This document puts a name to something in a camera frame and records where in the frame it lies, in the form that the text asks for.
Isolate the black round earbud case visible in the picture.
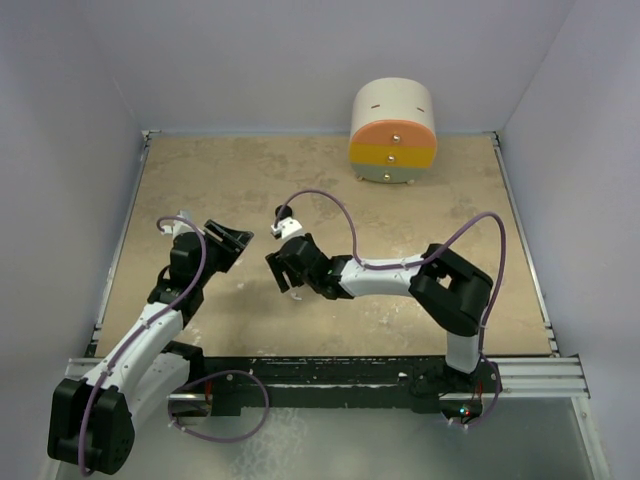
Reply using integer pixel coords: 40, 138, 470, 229
279, 205, 294, 218

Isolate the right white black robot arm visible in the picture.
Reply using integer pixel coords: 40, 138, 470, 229
266, 233, 495, 391

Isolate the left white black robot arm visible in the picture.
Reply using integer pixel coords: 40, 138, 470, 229
47, 212, 254, 476

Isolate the white round drawer cabinet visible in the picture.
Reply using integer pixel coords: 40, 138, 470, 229
348, 77, 438, 184

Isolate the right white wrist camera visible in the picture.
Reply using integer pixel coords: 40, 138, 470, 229
271, 217, 306, 242

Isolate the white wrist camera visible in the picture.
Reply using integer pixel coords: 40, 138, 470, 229
271, 217, 306, 242
156, 210, 193, 239

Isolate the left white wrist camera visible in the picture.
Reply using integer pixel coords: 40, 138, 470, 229
156, 210, 193, 239

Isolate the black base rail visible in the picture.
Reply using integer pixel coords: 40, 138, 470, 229
164, 344, 504, 419

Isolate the aluminium frame rail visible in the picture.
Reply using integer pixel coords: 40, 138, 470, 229
492, 131, 590, 400

